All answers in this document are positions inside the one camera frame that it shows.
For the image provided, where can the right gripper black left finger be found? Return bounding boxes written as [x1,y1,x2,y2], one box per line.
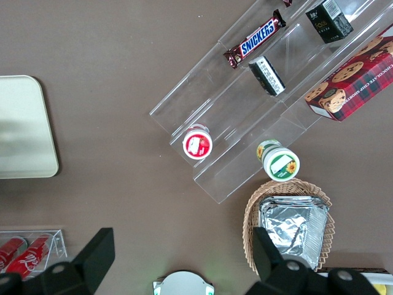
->
[39,227,117,295]

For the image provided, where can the red cola bottle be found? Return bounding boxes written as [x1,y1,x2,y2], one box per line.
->
[0,235,29,273]
[5,233,55,280]

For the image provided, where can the small dark green box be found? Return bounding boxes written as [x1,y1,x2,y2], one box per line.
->
[305,0,354,45]
[248,55,287,98]

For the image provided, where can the green lid yogurt cup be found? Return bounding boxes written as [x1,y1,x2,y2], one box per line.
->
[256,138,301,183]

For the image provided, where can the red tartan cookie box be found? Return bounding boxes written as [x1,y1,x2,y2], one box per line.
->
[304,24,393,123]

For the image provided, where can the clear acrylic bottle rack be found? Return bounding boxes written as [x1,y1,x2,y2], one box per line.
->
[0,228,69,279]

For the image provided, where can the light tan wicker basket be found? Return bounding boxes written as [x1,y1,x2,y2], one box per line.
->
[243,179,337,273]

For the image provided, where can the clear acrylic stepped stand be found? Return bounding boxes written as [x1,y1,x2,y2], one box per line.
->
[149,0,393,206]

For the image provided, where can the red lid yogurt cup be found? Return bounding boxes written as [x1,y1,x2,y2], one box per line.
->
[182,123,214,161]

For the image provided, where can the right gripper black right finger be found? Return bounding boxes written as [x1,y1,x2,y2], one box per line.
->
[245,226,330,295]

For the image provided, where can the stack of aluminium foil trays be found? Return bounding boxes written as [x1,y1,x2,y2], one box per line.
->
[259,195,330,272]

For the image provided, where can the cream rectangular serving tray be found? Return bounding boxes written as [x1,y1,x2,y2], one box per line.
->
[0,74,60,180]

